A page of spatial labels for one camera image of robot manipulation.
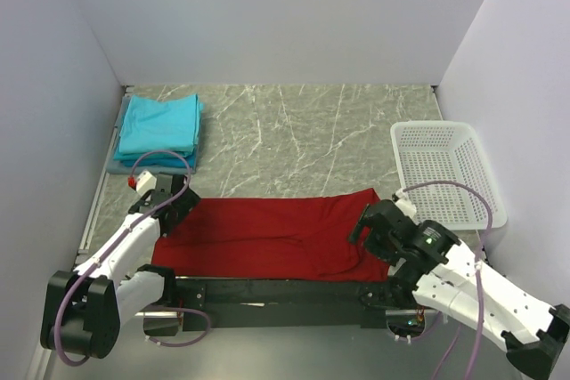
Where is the red t shirt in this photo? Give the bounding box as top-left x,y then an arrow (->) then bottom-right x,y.
151,188 -> 389,282

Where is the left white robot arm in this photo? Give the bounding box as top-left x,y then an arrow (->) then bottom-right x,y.
39,174 -> 200,366

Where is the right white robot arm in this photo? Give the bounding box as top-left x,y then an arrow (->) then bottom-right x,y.
348,200 -> 569,379

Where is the teal folded t shirt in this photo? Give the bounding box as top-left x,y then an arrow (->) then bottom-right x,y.
113,150 -> 197,168

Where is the light blue folded t shirt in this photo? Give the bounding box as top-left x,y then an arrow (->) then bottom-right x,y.
118,94 -> 203,158

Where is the white plastic perforated basket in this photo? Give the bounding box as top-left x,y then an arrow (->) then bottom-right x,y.
390,120 -> 508,230

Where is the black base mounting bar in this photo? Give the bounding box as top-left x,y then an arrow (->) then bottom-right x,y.
124,277 -> 446,333

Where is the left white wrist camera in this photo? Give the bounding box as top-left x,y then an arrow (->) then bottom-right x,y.
127,170 -> 157,196

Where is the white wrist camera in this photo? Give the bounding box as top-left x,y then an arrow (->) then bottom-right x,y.
392,189 -> 418,219
127,170 -> 157,196

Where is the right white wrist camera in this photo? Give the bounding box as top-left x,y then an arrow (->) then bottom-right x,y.
392,189 -> 418,219

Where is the aluminium frame rail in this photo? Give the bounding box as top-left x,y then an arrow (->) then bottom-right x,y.
44,85 -> 517,319

